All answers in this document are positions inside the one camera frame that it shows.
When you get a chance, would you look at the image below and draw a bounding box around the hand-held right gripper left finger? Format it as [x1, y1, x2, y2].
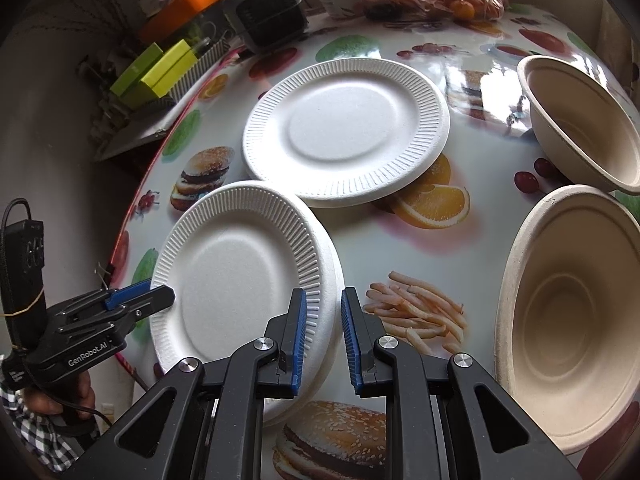
[60, 287, 308, 480]

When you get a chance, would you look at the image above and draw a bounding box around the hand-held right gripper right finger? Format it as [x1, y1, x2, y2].
[341, 286, 583, 480]

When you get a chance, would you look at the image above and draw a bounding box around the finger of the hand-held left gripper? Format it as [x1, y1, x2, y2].
[102, 280, 177, 317]

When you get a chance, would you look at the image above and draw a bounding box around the white foam plate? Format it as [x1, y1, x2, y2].
[149, 181, 345, 428]
[242, 58, 452, 209]

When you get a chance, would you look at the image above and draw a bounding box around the beige paper bowl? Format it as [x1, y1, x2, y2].
[494, 185, 640, 456]
[516, 55, 640, 195]

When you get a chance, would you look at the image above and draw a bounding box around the person's left forearm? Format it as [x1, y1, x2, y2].
[0, 385, 98, 476]

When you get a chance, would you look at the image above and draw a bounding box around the person's left hand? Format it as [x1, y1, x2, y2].
[22, 374, 97, 431]

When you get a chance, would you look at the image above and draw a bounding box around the grey flat board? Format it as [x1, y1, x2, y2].
[95, 102, 177, 162]

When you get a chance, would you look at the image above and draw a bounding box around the lime green box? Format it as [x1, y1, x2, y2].
[140, 39, 198, 101]
[110, 42, 166, 98]

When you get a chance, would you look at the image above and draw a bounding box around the grey ribbed rack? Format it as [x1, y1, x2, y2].
[165, 35, 236, 107]

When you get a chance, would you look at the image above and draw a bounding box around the food printed tablecloth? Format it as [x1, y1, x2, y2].
[112, 2, 640, 480]

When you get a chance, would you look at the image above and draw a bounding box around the orange plastic container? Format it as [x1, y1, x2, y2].
[139, 0, 238, 43]

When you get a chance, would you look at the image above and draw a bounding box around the black desktop fan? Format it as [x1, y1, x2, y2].
[222, 0, 309, 56]

